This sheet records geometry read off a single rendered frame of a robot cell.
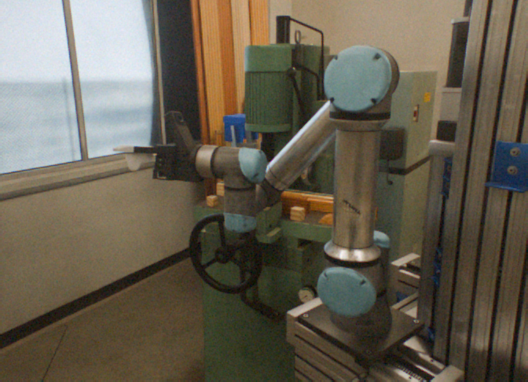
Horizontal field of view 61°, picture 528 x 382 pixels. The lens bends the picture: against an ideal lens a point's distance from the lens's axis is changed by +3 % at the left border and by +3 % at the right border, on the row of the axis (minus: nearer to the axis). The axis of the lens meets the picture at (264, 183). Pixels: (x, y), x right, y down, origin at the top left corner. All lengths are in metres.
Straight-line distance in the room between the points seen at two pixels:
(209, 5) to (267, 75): 1.73
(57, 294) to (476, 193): 2.35
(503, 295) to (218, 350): 1.23
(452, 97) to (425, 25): 2.78
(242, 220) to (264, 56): 0.78
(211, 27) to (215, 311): 2.06
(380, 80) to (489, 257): 0.48
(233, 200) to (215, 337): 1.07
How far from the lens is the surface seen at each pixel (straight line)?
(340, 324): 1.13
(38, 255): 2.73
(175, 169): 1.07
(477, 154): 1.05
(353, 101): 0.82
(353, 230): 0.90
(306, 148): 1.03
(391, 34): 4.00
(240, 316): 1.85
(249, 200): 0.99
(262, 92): 1.63
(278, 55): 1.63
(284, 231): 1.60
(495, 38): 1.04
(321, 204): 1.69
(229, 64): 3.45
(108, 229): 2.95
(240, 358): 1.95
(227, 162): 0.97
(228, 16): 3.50
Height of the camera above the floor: 1.42
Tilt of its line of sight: 14 degrees down
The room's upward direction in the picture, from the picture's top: straight up
